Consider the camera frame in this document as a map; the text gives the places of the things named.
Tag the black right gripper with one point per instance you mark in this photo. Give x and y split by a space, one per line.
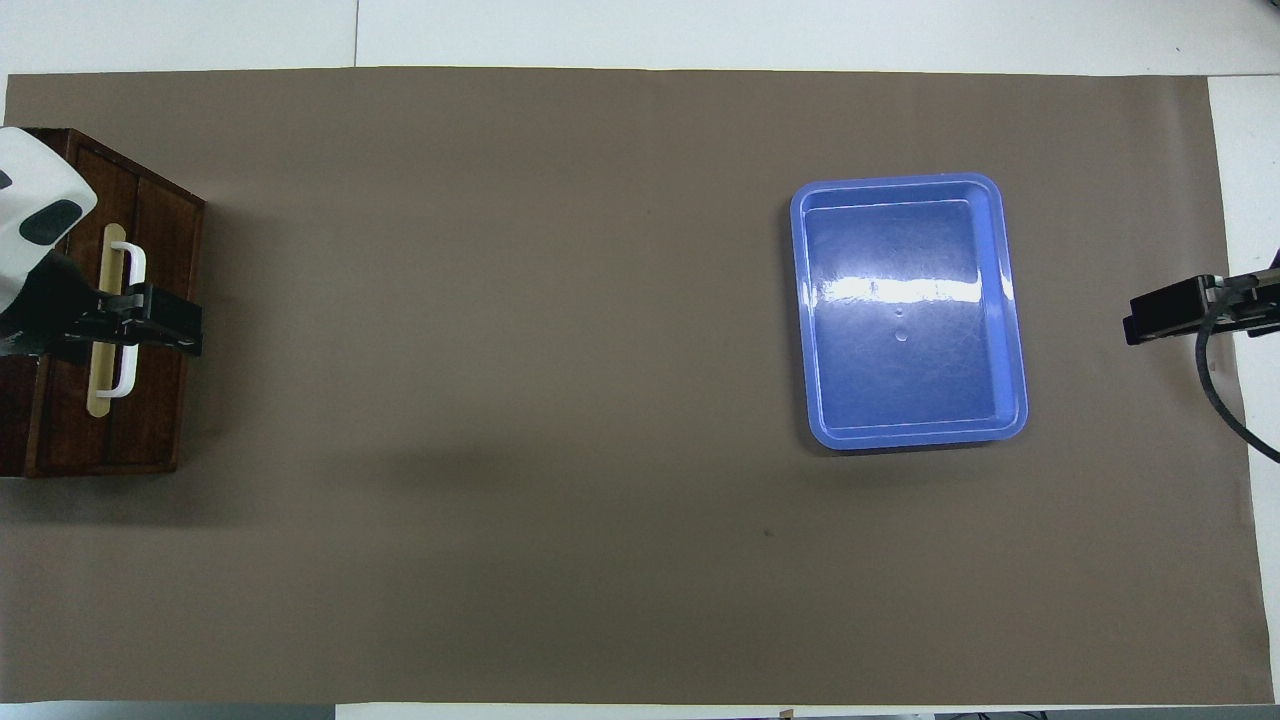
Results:
1250 305

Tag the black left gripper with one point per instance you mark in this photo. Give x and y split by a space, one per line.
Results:
50 310

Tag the wooden drawer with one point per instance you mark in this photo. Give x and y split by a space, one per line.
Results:
70 420

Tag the dark wooden cabinet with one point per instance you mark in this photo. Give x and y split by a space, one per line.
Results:
170 400

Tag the blue plastic tray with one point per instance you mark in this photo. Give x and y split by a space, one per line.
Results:
900 350

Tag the brown table mat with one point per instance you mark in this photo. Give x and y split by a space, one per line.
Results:
600 400

